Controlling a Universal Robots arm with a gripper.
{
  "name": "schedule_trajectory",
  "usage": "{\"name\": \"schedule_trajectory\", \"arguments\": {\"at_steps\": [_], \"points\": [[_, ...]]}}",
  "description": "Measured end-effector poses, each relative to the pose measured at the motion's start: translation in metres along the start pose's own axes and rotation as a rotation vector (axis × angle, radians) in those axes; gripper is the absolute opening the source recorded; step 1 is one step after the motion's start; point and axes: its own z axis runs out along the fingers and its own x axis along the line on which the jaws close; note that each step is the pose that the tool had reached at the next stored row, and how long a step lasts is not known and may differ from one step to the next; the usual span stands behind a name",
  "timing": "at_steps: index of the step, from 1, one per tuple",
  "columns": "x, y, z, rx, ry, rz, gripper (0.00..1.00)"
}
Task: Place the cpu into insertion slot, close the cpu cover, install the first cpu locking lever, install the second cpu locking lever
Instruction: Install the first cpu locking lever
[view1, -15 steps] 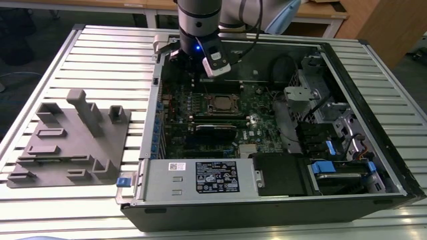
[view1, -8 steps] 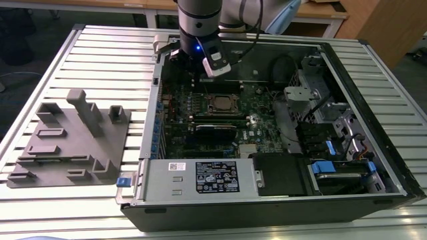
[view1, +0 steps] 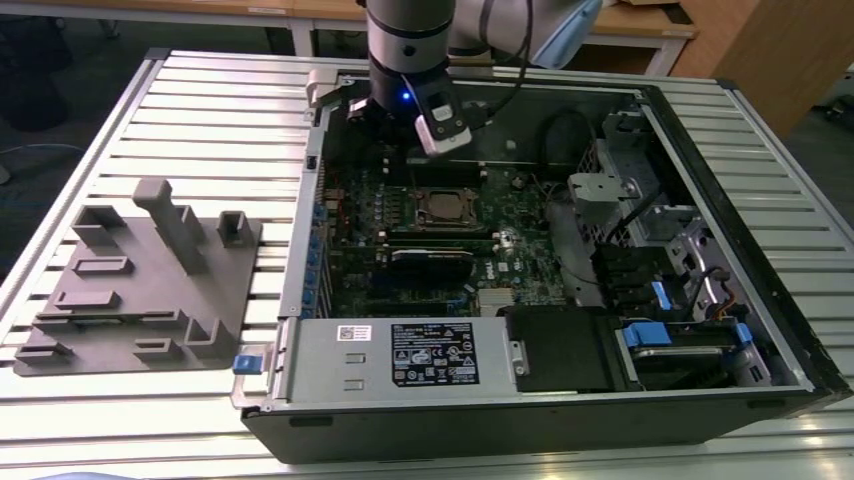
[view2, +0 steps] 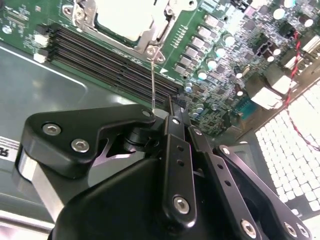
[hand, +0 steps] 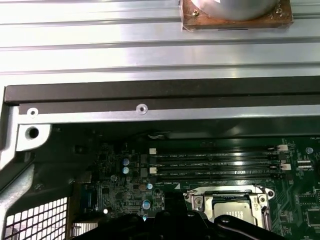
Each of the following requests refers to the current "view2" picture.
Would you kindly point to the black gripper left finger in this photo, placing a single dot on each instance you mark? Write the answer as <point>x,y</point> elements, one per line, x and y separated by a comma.
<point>62,130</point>

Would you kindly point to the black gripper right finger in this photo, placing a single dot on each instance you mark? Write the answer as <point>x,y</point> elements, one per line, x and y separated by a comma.
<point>215,175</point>

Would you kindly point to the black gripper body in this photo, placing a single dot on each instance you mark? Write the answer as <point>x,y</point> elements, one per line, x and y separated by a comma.
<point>120,205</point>

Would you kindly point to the metal socket cover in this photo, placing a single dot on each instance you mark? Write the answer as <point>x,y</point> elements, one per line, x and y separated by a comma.
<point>147,37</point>

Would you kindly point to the silver CPU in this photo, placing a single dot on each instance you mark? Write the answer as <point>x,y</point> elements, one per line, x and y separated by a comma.
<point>122,17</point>

